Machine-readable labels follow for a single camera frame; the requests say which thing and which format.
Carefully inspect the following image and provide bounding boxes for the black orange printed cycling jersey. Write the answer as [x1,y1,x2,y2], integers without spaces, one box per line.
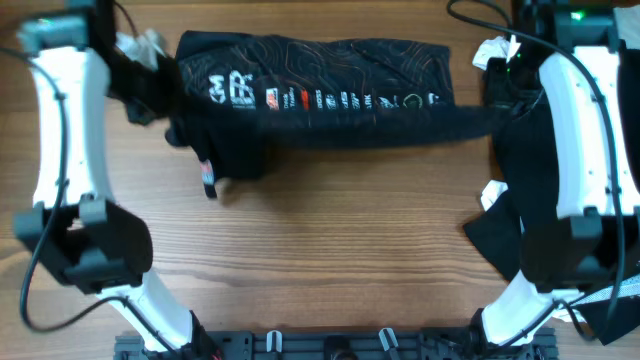
[164,29,511,200]

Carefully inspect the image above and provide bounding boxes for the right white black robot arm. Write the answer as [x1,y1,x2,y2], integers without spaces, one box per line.
[465,1,639,354]

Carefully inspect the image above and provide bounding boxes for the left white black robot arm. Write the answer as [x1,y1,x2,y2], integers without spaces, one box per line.
[14,1,213,359]

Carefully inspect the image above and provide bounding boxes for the white garment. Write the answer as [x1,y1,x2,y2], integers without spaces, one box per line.
[473,2,639,324]

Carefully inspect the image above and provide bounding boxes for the black garment pile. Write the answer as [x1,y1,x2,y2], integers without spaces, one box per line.
[463,49,639,345]

